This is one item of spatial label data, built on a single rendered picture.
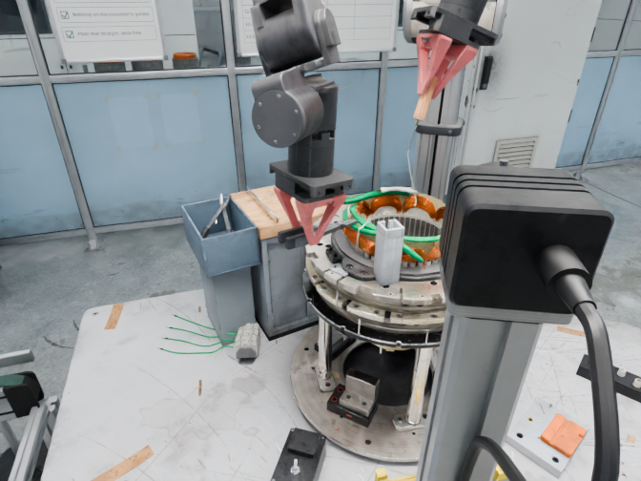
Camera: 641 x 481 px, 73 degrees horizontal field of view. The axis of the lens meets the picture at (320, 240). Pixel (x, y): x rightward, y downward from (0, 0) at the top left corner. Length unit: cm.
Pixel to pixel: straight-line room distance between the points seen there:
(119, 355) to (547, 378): 89
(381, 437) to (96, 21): 248
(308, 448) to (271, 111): 52
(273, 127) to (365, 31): 257
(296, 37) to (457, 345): 39
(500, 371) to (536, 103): 304
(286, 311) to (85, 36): 214
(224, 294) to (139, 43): 205
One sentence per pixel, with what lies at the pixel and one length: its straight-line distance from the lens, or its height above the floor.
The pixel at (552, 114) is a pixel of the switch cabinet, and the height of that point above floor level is 77.
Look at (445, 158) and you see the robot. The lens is 115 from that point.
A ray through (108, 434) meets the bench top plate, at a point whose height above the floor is 78.
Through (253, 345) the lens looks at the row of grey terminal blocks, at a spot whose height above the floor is 82.
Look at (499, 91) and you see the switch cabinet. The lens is 299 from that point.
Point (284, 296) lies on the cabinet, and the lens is 95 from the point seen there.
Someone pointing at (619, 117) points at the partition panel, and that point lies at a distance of 463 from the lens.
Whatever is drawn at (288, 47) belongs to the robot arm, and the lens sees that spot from 51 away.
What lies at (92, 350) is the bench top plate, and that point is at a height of 78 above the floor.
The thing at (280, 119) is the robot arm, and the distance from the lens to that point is 45.
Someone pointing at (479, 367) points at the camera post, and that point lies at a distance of 19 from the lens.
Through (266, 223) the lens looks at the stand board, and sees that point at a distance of 85.
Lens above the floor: 145
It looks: 30 degrees down
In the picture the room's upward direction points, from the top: straight up
